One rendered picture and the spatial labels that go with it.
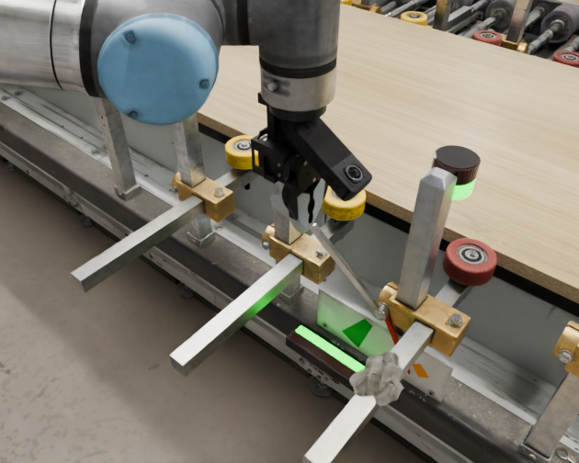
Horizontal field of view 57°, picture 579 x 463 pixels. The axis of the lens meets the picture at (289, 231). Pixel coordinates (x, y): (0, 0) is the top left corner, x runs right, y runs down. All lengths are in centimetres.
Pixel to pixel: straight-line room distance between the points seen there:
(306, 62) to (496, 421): 65
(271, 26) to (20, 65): 24
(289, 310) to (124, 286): 117
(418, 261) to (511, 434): 34
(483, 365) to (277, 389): 82
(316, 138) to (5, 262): 189
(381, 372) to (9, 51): 57
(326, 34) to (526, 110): 82
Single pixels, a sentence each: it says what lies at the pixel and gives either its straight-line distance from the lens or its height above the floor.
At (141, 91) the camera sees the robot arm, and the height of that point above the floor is 130.
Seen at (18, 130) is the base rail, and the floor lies 70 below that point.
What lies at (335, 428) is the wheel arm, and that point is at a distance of 72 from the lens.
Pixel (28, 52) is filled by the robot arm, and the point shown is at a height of 132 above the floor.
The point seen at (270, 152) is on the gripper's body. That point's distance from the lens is 69.
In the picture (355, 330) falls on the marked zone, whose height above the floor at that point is 75.
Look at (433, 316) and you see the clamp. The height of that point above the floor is 87.
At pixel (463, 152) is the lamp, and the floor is 111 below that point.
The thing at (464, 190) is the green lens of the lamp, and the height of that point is 108.
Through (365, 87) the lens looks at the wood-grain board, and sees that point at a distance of 135.
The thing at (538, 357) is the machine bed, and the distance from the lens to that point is 112.
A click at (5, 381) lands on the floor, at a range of 200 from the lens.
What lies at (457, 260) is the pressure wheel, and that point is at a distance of 88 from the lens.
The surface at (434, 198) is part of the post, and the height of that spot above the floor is 108.
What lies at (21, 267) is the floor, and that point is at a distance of 234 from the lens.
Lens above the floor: 150
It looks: 42 degrees down
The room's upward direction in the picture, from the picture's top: straight up
